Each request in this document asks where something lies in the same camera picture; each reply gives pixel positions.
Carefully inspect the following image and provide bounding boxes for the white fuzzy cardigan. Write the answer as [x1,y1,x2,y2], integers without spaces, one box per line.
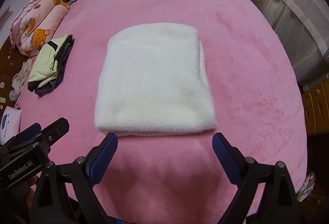
[94,23,217,135]

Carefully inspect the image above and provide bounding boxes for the green and black folded clothes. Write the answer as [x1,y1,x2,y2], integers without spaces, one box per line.
[27,34,74,97]

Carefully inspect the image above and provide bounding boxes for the small white printed pillow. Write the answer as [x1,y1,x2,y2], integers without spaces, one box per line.
[1,107,22,145]

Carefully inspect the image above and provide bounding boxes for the round patterned tin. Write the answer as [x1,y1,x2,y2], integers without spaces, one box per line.
[297,173,316,203]

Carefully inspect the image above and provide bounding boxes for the cream crumpled cloth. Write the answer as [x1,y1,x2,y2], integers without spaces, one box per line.
[9,59,33,102]

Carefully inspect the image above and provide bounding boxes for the wooden headboard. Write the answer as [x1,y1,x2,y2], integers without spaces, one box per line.
[0,37,28,116]

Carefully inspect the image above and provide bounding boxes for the pink plush bed blanket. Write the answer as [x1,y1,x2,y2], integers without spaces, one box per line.
[18,0,307,223]

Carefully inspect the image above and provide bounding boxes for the pink cartoon bear quilt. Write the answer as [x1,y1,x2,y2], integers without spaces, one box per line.
[9,0,70,57]

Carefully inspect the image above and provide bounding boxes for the wooden drawer cabinet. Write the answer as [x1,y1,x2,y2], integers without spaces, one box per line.
[302,79,329,135]

